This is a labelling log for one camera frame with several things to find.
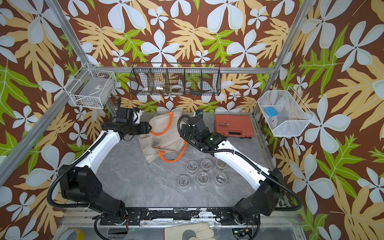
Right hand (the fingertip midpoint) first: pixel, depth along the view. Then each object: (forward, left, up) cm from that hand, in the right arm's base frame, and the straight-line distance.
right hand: (187, 127), depth 78 cm
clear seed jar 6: (-20, -18, -20) cm, 34 cm away
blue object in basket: (+13, -49, 0) cm, 51 cm away
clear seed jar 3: (-12, -19, -20) cm, 30 cm away
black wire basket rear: (+37, +8, +6) cm, 38 cm away
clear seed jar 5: (-22, +2, -20) cm, 30 cm away
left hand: (+6, +24, -5) cm, 25 cm away
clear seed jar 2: (-11, -11, -21) cm, 26 cm away
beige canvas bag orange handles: (+11, +16, -25) cm, 32 cm away
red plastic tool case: (+22, -38, -25) cm, 50 cm away
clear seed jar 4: (-19, -8, -21) cm, 30 cm away
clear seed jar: (-13, -2, -21) cm, 24 cm away
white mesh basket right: (+4, -56, +4) cm, 56 cm away
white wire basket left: (+21, +56, +10) cm, 61 cm away
